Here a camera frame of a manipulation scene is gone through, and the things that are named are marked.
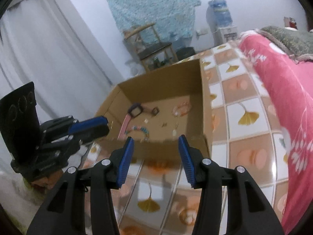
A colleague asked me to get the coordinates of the multicolour bead bracelet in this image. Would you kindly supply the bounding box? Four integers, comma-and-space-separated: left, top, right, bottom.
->
123, 125, 150, 142

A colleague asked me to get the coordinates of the pink orange bead bracelet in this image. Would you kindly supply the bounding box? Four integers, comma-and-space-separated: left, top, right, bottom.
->
172, 101, 192, 117

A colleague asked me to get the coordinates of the white curtain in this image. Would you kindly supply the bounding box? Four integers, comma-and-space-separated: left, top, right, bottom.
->
1, 0, 112, 122

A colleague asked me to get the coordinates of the brown cardboard box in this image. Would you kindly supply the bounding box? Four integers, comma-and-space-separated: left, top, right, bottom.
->
96, 59, 212, 160

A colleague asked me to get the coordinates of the wooden chair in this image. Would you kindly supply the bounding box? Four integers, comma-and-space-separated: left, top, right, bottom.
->
123, 22, 178, 72

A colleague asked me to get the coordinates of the pink floral blanket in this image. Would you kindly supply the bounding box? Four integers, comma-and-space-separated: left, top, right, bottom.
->
237, 30, 312, 234

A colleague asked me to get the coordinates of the light blue hanging cloth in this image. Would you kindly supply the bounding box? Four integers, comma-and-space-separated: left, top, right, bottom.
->
107, 0, 201, 41

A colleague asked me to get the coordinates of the grey green patterned blanket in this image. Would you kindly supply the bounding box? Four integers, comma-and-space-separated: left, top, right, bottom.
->
256, 25, 312, 61

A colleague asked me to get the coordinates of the water dispenser with bottle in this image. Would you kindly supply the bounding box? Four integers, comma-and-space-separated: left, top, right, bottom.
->
206, 0, 238, 45

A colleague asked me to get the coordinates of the pink strap watch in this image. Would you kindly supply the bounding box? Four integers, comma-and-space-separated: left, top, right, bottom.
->
118, 103, 144, 139

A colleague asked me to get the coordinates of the small square brown ring box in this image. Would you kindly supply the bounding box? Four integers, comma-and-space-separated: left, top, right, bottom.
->
151, 107, 160, 116

